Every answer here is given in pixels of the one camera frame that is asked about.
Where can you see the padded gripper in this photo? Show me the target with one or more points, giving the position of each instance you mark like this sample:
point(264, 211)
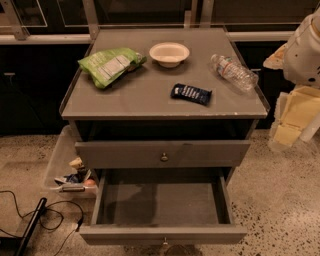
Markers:
point(302, 60)

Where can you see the grey drawer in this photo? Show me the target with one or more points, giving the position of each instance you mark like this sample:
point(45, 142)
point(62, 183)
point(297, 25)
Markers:
point(142, 206)
point(146, 154)

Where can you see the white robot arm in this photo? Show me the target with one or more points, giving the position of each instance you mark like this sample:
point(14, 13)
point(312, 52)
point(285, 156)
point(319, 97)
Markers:
point(299, 57)

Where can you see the grey top drawer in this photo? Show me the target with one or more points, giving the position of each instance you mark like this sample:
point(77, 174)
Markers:
point(146, 154)

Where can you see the grey drawer cabinet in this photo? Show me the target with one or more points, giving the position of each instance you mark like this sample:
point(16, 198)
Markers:
point(138, 107)

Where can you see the brass top drawer knob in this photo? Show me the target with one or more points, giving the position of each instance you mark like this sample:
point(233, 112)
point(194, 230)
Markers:
point(164, 157)

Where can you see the brass drawer knob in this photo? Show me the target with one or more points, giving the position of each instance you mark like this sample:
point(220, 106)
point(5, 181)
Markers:
point(164, 157)
point(165, 242)

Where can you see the brass middle drawer knob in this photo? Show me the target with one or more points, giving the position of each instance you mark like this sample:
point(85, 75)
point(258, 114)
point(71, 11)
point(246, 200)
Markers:
point(165, 242)

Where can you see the clear plastic water bottle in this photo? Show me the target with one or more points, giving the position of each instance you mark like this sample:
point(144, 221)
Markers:
point(239, 76)

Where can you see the dark blue snack bar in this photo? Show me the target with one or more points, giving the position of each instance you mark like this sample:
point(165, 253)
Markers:
point(191, 94)

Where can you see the white bowl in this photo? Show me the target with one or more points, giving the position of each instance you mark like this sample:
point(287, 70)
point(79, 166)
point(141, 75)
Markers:
point(169, 54)

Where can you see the green chip bag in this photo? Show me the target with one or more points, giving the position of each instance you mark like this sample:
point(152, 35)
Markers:
point(106, 66)

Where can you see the clear plastic storage bin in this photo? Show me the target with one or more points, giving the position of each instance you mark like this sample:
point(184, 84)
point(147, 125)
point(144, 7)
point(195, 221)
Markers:
point(58, 167)

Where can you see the black stand leg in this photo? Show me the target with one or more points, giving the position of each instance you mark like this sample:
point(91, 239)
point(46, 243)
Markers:
point(24, 240)

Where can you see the metal railing frame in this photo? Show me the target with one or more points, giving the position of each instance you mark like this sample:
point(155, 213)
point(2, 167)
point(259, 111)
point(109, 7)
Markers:
point(80, 21)

